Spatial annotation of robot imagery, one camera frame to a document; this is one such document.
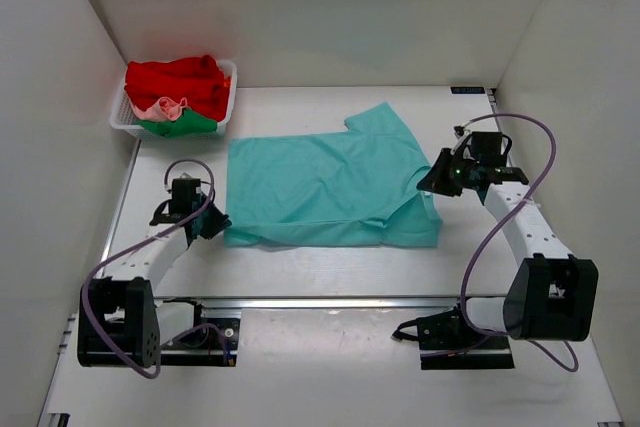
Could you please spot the red t shirt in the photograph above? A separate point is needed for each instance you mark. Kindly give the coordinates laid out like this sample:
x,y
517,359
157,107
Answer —
x,y
198,79

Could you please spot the white plastic basket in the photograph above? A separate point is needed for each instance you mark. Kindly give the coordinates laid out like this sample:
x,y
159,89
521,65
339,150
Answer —
x,y
123,118

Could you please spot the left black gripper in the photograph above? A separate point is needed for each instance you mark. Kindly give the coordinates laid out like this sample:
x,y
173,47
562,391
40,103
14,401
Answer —
x,y
219,223

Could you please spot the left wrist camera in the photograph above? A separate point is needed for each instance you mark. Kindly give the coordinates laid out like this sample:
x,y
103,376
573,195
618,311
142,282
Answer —
x,y
186,178

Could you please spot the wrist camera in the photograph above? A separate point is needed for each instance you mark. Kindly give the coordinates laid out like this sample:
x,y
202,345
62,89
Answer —
x,y
461,131
186,178

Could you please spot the teal t shirt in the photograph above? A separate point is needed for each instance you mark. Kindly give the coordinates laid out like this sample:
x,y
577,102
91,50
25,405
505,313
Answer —
x,y
343,189

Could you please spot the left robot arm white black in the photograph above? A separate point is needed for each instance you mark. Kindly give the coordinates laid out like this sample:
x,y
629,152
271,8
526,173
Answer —
x,y
121,323

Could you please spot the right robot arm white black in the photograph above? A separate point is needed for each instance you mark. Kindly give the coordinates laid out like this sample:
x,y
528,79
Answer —
x,y
552,295

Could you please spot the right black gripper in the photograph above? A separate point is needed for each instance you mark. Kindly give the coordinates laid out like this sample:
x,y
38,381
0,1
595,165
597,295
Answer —
x,y
435,181

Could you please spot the aluminium rail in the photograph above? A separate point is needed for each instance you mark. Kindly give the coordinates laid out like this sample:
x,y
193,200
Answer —
x,y
319,303

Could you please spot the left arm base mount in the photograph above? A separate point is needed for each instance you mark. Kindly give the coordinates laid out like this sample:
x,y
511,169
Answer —
x,y
210,340

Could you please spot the green t shirt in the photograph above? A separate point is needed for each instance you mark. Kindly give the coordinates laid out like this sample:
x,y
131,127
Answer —
x,y
188,124

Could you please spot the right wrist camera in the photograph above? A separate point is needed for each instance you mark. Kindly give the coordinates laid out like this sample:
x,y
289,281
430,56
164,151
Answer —
x,y
461,131

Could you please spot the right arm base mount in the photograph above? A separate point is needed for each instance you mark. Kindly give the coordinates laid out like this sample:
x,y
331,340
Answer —
x,y
447,342

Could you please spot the dark label plate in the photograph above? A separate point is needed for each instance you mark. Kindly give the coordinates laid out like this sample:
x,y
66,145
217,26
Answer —
x,y
467,90

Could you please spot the pink t shirt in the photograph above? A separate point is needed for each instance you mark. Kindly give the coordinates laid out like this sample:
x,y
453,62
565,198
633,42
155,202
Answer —
x,y
163,110

